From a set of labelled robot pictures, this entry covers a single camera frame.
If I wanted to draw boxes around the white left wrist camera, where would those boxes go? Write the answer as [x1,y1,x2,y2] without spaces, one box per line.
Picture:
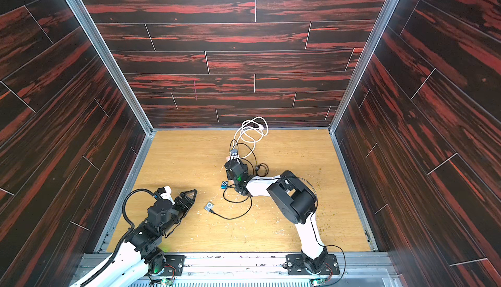
[155,186,175,204]

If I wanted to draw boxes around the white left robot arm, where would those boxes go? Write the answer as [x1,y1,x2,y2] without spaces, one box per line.
[73,187,198,286]

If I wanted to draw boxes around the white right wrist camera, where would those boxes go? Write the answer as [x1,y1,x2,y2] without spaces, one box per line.
[229,148,240,160]

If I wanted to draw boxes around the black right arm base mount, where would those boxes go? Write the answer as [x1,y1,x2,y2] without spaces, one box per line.
[283,253,340,275]

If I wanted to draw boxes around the aluminium left corner post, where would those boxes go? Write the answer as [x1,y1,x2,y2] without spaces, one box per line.
[65,0,154,136]

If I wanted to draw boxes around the aluminium right corner post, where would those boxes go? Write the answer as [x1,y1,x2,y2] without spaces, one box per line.
[330,0,400,138]

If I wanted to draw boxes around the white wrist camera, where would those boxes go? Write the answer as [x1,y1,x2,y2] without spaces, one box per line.
[155,186,175,204]
[229,148,240,160]

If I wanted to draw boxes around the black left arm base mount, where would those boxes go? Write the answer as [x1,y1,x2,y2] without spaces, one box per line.
[144,248,186,278]

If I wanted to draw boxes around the aluminium right floor rail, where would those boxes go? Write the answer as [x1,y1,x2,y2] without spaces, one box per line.
[329,130,379,252]

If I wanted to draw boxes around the aluminium corner post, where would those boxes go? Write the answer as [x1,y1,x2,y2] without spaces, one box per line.
[65,0,154,136]
[330,0,400,138]

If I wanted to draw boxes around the aluminium floor rail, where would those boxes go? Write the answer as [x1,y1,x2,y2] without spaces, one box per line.
[93,130,157,253]
[329,130,379,252]

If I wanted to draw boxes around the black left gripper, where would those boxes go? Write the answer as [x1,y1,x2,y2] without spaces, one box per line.
[158,189,197,237]

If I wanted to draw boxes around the aluminium left floor rail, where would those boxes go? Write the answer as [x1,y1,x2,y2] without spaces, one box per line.
[93,130,157,253]

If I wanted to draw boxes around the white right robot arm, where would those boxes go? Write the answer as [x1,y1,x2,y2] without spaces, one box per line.
[224,159,328,274]

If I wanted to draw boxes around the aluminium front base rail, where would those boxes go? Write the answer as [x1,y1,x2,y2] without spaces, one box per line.
[129,252,401,286]

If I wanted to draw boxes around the grey small mp3 player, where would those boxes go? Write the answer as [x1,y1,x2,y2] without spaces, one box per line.
[204,202,214,212]

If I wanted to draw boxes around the white power strip cable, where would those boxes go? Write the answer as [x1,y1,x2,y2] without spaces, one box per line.
[234,115,270,157]

